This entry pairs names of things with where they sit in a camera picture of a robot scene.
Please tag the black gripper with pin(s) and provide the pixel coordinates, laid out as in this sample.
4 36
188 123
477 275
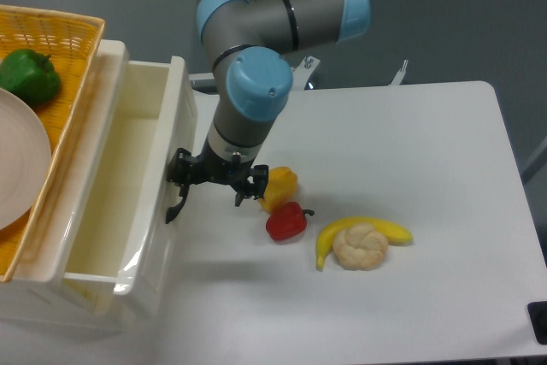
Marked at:
184 170

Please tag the black top drawer handle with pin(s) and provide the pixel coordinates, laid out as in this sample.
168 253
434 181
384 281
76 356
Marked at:
173 211

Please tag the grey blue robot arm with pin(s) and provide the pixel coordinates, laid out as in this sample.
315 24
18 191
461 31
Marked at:
246 42

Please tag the white drawer cabinet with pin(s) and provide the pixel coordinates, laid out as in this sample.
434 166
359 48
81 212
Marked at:
34 293

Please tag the yellow bell pepper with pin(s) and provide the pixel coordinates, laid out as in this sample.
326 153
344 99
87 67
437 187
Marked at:
282 186

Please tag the red bell pepper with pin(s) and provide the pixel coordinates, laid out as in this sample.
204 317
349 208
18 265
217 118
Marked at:
288 221

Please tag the round bread roll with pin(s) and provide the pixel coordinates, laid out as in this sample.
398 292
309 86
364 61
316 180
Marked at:
360 247

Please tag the yellow banana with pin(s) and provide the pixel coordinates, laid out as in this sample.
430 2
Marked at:
395 234

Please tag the beige plate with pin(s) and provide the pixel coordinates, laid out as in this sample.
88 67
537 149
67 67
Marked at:
25 157

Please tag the yellow woven basket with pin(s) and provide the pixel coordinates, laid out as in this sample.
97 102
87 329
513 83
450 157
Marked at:
68 44

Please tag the green bell pepper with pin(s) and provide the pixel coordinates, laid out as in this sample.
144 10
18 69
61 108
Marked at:
30 76

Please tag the black object at table edge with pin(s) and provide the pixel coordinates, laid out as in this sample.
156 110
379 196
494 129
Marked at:
538 316

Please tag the white metal base frame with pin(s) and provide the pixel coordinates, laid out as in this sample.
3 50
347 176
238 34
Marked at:
303 77

